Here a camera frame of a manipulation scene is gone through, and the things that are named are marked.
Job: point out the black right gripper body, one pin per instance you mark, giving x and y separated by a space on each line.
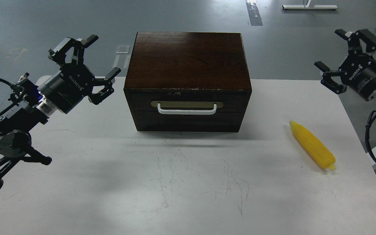
359 73

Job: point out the grey floor tape strip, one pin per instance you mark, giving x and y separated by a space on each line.
253 12

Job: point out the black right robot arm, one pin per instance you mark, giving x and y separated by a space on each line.
370 120

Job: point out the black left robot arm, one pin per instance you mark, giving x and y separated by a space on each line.
23 104

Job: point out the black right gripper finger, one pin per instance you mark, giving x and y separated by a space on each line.
327 78
360 42

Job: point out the wooden drawer with white handle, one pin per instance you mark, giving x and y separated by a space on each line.
201 107

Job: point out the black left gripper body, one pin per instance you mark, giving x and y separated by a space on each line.
67 87

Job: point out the dark wooden cabinet box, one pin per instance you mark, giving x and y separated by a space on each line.
188 66

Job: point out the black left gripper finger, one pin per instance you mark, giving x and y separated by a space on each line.
107 83
59 53

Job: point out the white metal stand base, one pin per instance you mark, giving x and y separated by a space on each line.
309 5

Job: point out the yellow plastic corn cob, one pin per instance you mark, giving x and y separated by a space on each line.
313 146

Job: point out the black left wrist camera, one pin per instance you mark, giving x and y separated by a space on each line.
25 90

